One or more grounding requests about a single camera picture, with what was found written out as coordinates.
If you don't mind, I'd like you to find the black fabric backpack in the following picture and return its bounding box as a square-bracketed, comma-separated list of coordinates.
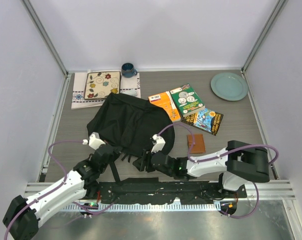
[86, 93, 175, 159]

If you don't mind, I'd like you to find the green paperback book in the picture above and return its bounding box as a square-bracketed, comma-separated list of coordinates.
[169, 83, 205, 118]

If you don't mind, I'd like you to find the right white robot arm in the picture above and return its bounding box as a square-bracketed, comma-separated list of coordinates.
[133, 135, 270, 198]

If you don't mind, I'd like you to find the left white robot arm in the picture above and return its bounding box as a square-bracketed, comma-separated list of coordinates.
[2, 143, 122, 240]

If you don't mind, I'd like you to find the brown leather wallet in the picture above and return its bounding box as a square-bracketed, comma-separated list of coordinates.
[187, 134, 206, 154]

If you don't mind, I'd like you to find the orange paperback book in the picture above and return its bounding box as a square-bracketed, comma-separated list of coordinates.
[148, 91, 181, 122]

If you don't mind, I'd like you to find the square floral ceramic plate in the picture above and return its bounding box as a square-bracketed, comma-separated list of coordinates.
[83, 71, 122, 100]

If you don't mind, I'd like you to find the white patterned placemat cloth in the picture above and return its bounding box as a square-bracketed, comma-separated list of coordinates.
[71, 72, 141, 110]

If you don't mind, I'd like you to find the black comic cover book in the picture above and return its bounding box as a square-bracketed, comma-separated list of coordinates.
[181, 108, 224, 136]

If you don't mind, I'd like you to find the blue ceramic mug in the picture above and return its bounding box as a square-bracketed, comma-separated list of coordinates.
[121, 62, 138, 78]

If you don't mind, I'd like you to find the round teal plate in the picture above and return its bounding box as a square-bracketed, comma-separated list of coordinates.
[210, 72, 249, 102]

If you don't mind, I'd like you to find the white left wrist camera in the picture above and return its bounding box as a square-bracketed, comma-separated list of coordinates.
[82, 132, 106, 150]

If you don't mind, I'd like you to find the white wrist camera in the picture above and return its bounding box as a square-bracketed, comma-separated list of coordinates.
[151, 134, 166, 154]
[82, 132, 106, 150]

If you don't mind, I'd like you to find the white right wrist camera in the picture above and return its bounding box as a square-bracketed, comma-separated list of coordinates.
[151, 134, 166, 154]

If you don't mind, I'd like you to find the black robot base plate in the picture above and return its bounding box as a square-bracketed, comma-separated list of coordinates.
[68, 177, 248, 205]

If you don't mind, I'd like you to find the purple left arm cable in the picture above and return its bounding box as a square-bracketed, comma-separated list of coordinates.
[3, 139, 117, 240]

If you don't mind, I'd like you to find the white slotted cable duct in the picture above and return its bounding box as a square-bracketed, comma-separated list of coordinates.
[33, 202, 221, 213]

